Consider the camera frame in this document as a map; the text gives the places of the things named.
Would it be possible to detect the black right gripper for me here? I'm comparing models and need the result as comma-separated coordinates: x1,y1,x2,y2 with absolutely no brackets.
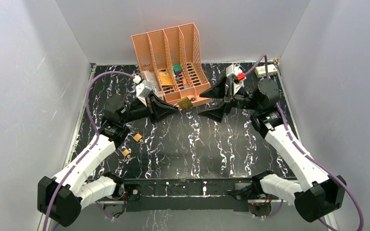
198,73,262,123

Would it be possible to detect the large brass padlock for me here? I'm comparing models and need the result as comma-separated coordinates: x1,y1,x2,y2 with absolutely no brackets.
173,96,195,110

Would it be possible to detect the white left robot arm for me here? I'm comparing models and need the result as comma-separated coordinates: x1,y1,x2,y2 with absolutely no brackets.
37,91,179,227

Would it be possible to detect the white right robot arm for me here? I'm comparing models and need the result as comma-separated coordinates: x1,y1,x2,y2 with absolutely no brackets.
199,78,345,222

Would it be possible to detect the yellow envelope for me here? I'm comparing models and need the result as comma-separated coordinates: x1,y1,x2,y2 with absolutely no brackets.
158,70,174,87

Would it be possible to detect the brass padlock upper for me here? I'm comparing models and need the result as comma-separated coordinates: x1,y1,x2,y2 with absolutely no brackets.
127,133,144,144

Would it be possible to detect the white paper sheet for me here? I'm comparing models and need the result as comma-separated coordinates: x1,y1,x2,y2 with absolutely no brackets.
142,70,159,89

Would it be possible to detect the green teal box in organizer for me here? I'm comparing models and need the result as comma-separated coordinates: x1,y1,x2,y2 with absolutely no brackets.
172,64,182,75

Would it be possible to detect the brass padlock lower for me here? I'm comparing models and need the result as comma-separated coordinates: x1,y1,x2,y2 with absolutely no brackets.
116,148,135,161

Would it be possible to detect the orange plastic file organizer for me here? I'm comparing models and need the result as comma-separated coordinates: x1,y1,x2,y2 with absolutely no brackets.
131,23,212,106

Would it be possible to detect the white green small box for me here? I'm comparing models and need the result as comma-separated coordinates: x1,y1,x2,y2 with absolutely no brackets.
254,64,278,78

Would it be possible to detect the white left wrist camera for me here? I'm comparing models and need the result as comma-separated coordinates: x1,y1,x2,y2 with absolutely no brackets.
135,79,153,107

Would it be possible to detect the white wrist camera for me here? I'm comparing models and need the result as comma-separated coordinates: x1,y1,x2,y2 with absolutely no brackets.
226,64,246,95
135,79,153,107

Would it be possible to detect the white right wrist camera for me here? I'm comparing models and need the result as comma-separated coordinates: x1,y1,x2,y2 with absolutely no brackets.
226,64,246,95

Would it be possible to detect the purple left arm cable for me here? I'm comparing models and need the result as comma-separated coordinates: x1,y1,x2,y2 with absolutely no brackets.
41,70,141,231

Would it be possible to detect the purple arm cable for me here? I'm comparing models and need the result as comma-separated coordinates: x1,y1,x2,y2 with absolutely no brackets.
41,70,141,231
244,54,364,231

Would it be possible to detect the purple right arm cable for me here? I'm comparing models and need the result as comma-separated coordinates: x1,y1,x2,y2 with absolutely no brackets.
244,54,364,231

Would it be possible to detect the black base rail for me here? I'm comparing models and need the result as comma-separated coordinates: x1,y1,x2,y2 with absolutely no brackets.
94,177,301,213

